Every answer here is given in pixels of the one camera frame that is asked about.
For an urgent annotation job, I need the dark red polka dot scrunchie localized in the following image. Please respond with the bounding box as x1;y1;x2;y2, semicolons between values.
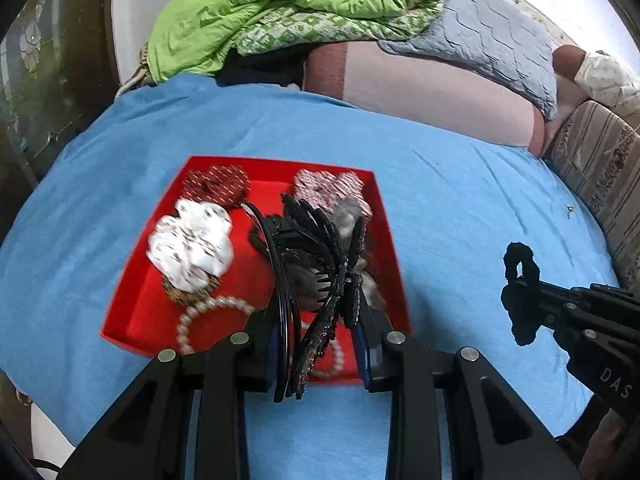
181;164;251;207

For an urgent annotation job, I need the white pearl bracelet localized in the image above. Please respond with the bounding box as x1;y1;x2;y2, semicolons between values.
175;295;268;356

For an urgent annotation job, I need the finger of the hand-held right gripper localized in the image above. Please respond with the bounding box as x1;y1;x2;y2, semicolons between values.
515;296;607;357
505;277;640;312

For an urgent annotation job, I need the red tray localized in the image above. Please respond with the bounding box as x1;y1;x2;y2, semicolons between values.
100;155;412;386

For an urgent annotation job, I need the leopard print hair tie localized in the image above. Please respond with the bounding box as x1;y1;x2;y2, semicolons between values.
162;275;221;305

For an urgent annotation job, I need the black cloth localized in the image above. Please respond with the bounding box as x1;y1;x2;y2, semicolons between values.
215;45;311;92

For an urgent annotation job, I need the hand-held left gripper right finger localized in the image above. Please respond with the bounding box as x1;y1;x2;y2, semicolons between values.
351;304;584;480

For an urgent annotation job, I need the white cherry print scrunchie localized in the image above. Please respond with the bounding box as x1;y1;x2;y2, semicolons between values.
148;198;236;292

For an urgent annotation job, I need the grey quilted pillow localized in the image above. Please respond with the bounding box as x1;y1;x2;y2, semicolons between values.
380;0;558;121

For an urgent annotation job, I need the pale bead bracelet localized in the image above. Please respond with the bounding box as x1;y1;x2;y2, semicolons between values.
300;320;346;378

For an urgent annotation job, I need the white patterned cloth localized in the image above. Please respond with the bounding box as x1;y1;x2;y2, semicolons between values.
572;50;640;116

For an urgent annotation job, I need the red plaid scrunchie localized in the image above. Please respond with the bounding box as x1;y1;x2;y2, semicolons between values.
291;169;373;218

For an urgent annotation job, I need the black rhinestone flower hair claw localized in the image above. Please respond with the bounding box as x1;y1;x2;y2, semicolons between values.
280;192;381;403

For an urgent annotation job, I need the pink pillow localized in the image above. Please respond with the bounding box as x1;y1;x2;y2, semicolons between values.
305;42;546;156

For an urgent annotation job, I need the thin black headband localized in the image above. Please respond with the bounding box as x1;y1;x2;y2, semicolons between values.
241;201;303;403

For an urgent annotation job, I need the grey organza scrunchie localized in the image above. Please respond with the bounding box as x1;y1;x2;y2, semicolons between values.
332;200;388;311

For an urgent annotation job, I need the black fuzzy hair tie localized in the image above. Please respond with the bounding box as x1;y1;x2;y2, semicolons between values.
502;242;543;347

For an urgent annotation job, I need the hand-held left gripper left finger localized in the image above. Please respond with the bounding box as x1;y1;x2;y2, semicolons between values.
60;304;282;480

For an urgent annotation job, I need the white headboard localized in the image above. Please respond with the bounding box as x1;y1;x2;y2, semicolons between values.
111;0;241;96

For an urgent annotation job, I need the striped beige cushion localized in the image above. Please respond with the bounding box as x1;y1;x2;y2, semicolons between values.
547;100;640;281

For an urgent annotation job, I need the white cord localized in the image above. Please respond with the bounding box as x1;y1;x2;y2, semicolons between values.
116;42;152;100

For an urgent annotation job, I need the green quilt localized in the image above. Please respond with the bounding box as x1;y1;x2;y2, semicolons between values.
147;0;446;86

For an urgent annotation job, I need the dark wooden cabinet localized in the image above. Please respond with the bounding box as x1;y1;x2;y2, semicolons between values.
0;0;121;241

